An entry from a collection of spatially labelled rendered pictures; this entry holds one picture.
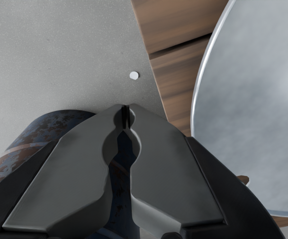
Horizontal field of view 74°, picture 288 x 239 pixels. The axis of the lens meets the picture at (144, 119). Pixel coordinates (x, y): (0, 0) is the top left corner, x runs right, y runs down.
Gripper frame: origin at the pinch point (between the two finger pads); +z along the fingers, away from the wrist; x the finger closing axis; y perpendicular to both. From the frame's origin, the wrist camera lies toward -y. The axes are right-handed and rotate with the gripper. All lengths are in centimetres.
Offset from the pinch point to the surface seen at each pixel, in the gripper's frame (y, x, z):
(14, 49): 4.6, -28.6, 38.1
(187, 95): 0.7, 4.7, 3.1
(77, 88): 15.0, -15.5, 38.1
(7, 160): 21.7, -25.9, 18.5
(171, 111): 2.2, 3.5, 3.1
